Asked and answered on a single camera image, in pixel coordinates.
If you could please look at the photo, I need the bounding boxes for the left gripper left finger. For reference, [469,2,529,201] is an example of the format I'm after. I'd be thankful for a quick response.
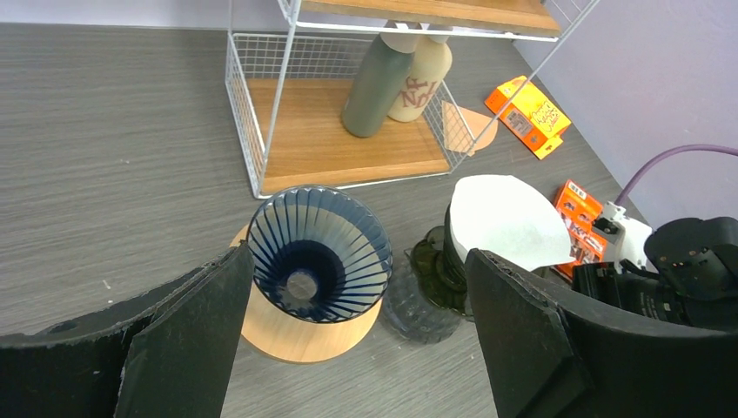
[1,245,254,417]

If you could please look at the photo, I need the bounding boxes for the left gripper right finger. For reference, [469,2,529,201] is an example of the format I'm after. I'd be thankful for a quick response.
[465,249,737,417]

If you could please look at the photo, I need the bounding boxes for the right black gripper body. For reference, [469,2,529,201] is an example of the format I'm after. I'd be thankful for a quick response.
[572,217,737,332]

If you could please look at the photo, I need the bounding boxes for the brown tape roll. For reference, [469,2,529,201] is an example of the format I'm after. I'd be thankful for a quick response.
[232,228,382,364]

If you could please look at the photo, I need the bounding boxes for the white paper coffee filter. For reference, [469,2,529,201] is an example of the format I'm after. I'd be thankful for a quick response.
[447,174,574,272]

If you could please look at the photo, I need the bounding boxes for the dark green coffee dripper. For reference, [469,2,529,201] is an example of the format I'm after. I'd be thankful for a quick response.
[410,206,474,322]

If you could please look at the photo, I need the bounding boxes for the blue plastic funnel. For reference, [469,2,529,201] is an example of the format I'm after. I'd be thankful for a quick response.
[245,185,392,324]

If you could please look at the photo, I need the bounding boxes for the grey glass coffee server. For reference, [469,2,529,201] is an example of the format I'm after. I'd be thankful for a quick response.
[381,250,461,345]

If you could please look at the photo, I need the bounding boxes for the brown paper coffee filter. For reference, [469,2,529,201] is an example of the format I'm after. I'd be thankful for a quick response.
[442,101,499,157]

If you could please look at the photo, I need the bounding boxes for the orange snack packet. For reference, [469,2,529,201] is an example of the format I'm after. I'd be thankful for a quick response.
[554,179,607,283]

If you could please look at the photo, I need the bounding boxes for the orange yellow box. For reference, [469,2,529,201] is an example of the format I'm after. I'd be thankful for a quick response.
[485,76,572,160]

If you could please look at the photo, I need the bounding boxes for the cream printed squeeze bottle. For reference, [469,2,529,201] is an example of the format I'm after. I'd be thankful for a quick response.
[388,34,453,123]

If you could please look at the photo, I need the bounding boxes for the grey green squeeze bottle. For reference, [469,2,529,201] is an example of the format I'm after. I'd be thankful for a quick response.
[341,32,419,138]

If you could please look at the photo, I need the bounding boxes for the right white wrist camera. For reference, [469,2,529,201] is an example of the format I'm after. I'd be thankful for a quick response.
[593,201,653,273]

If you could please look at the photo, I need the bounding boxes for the white wire wooden shelf rack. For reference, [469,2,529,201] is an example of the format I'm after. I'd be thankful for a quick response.
[225,1,595,199]

